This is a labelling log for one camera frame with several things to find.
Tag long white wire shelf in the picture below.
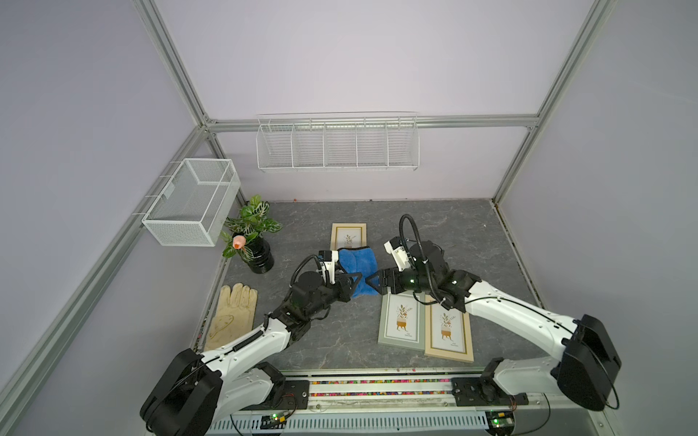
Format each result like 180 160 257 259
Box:
256 112 421 171

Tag blue microfibre cloth black trim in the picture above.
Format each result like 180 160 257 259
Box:
338 247 379 298

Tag aluminium mounting rail front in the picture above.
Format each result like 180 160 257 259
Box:
155 370 606 418

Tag right electronics board green led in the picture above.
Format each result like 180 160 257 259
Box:
485 411 516 435

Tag green artificial plant pink flower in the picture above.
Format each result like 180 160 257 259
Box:
220 195 282 263

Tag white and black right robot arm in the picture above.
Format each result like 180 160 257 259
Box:
366 239 622 412

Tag black glossy plant vase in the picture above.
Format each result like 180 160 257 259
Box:
244 236 274 274

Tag light wood picture frame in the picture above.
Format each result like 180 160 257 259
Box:
425 304 474 363

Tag beige picture frame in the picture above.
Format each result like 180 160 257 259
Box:
330 223 367 250

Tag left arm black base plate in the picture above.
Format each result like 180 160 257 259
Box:
258 380 310 410

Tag green-grey picture frame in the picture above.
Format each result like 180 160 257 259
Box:
377 294 425 352

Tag left electronics board green led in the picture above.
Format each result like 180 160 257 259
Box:
259 414 287 430

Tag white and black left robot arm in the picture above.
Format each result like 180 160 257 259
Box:
140 271 363 435

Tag white wire basket left wall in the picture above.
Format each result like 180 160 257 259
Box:
142 158 240 247

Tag electronics board green led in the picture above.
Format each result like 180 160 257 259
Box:
485 411 516 435
259 414 287 430

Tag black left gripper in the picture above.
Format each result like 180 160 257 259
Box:
306 271 361 318

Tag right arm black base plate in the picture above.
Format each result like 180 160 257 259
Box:
451 377 529 410

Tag white vented cable duct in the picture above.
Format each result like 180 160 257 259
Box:
207 411 489 435

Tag aluminium cage frame profiles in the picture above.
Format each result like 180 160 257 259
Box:
1 1 615 435

